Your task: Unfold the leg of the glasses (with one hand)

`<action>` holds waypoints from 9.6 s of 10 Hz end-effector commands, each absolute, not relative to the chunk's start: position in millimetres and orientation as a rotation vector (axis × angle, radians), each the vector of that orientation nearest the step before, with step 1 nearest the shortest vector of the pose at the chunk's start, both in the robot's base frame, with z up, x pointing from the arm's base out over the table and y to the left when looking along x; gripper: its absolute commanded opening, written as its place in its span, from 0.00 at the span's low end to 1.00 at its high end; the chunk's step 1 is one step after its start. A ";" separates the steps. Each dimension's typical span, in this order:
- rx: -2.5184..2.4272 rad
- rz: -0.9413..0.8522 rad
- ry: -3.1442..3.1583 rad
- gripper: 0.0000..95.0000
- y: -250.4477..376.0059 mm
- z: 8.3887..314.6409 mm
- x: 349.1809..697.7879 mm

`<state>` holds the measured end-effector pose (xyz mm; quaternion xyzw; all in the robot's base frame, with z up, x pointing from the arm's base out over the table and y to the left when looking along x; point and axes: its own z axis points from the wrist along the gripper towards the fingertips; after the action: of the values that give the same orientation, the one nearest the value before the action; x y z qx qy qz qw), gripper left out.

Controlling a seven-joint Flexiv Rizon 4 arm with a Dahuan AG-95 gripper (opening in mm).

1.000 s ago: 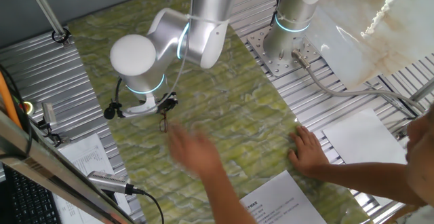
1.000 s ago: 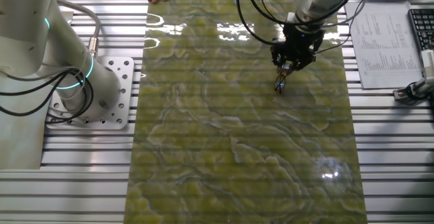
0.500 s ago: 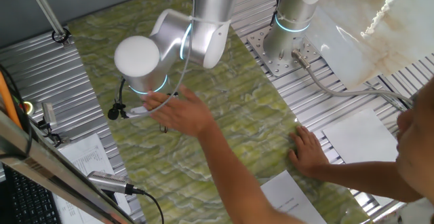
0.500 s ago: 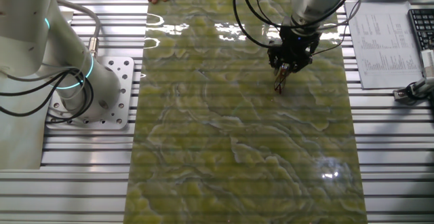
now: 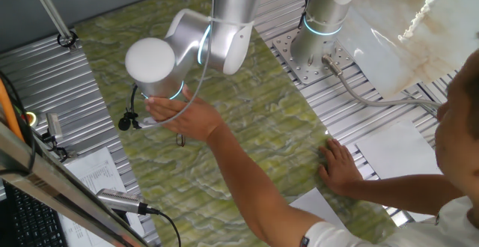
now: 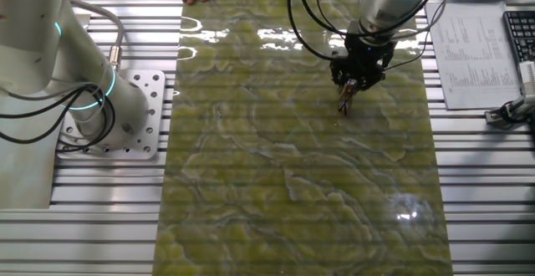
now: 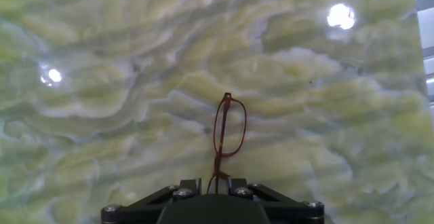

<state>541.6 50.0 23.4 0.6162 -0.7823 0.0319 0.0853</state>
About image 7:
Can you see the green marble pattern mat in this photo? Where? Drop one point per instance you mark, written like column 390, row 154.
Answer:
column 135, row 81

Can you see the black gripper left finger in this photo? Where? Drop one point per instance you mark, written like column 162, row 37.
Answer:
column 142, row 210

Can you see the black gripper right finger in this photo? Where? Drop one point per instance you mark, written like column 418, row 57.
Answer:
column 288, row 210

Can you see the brown framed glasses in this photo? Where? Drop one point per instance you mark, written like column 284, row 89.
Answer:
column 232, row 129

